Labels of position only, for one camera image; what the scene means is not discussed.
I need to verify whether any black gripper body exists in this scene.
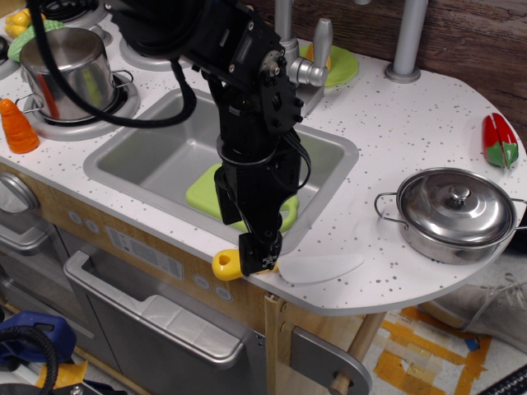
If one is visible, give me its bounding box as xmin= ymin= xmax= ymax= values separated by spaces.
xmin=214 ymin=139 xmax=301 ymax=245

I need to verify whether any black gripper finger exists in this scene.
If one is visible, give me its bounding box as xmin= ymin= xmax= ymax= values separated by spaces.
xmin=239 ymin=233 xmax=282 ymax=277

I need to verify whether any yellow-handled white toy knife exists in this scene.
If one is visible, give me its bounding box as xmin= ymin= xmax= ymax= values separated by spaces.
xmin=212 ymin=249 xmax=365 ymax=285

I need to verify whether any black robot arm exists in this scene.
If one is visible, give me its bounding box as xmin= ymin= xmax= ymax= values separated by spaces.
xmin=109 ymin=1 xmax=310 ymax=279

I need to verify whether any grey toy sink basin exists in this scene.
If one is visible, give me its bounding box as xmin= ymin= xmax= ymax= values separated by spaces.
xmin=84 ymin=91 xmax=359 ymax=253

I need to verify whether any silver toy faucet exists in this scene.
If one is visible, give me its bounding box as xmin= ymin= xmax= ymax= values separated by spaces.
xmin=274 ymin=0 xmax=333 ymax=117

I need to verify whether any green plate with corn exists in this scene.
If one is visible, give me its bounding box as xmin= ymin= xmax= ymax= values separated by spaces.
xmin=324 ymin=45 xmax=359 ymax=88

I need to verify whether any grey oven door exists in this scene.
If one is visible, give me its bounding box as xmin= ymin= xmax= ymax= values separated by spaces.
xmin=63 ymin=251 xmax=267 ymax=394

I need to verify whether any grey support pole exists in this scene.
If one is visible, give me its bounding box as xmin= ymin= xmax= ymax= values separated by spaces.
xmin=385 ymin=0 xmax=428 ymax=84

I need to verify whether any steel pan with lid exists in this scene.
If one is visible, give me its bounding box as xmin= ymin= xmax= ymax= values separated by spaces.
xmin=374 ymin=167 xmax=526 ymax=265

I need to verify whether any tall steel pot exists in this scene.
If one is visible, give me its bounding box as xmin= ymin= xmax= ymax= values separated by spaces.
xmin=20 ymin=28 xmax=133 ymax=123

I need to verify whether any orange toy carrot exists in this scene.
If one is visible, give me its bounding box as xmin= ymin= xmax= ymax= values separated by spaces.
xmin=1 ymin=99 xmax=40 ymax=154

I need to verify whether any red green toy pepper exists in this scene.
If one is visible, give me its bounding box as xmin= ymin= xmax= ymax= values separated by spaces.
xmin=482 ymin=113 xmax=519 ymax=170

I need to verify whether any white sneaker shoe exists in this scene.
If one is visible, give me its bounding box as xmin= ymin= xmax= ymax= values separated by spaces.
xmin=421 ymin=273 xmax=526 ymax=352

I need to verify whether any blue clamp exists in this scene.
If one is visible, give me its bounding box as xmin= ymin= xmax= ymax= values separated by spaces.
xmin=1 ymin=311 xmax=77 ymax=366

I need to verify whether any green toy lettuce leaf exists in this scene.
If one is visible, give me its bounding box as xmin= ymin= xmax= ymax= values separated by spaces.
xmin=6 ymin=20 xmax=66 ymax=63

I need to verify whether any yellow toy pepper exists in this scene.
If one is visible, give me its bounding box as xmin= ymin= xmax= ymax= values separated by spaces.
xmin=5 ymin=8 xmax=33 ymax=39

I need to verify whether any grey stove burner ring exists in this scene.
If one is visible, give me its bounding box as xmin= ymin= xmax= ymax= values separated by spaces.
xmin=22 ymin=70 xmax=142 ymax=142

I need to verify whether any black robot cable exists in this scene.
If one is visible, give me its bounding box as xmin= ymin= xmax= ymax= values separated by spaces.
xmin=25 ymin=0 xmax=198 ymax=128

